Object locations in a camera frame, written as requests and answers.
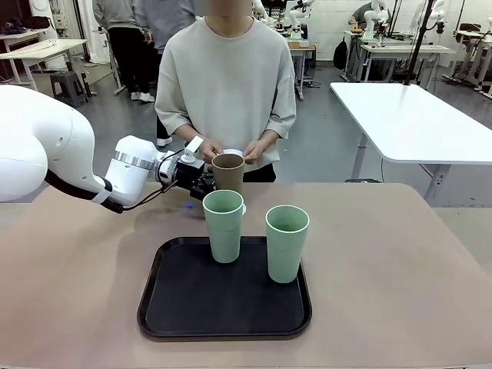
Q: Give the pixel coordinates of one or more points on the person's left forearm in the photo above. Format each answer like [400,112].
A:
[269,136]

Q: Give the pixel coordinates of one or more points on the white desk with grey legs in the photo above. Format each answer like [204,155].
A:
[403,49]

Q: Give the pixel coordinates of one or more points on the person in grey hoodie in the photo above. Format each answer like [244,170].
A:
[165,23]

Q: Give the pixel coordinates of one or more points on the person's right forearm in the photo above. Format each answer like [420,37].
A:
[190,132]

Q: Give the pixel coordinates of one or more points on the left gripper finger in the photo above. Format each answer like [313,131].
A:
[201,192]
[207,180]

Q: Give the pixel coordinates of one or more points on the person's left hand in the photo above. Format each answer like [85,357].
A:
[254,151]

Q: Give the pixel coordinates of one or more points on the black stand pole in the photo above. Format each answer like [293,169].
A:
[417,42]

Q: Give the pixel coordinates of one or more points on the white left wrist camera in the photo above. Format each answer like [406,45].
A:
[193,146]

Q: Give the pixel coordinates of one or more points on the black backpack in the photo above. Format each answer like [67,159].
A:
[340,55]

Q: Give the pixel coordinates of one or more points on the black plastic tray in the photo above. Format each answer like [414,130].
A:
[227,300]

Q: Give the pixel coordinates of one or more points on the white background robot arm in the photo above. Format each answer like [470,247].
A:
[371,17]

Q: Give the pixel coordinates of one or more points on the white doily coaster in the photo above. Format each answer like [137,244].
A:
[234,151]

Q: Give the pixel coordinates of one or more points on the brown tall cup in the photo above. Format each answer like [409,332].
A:
[228,175]

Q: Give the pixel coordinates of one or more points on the grey plastic stool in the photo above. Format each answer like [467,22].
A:
[68,86]

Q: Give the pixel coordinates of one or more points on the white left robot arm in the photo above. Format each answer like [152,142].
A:
[46,142]

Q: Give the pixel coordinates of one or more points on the green cup with white sticker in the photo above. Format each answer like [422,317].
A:
[225,242]

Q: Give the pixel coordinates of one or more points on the person's right hand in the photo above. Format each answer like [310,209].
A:
[209,150]

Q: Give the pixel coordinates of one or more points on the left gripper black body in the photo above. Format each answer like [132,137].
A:
[188,173]

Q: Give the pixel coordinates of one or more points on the plain green tall cup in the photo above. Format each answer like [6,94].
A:
[284,261]

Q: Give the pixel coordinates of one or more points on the person in black trousers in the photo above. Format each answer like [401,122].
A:
[125,42]

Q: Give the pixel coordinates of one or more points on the person in beige sweater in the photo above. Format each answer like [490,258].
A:
[227,88]

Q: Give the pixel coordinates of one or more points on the large white table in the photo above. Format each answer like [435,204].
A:
[415,123]

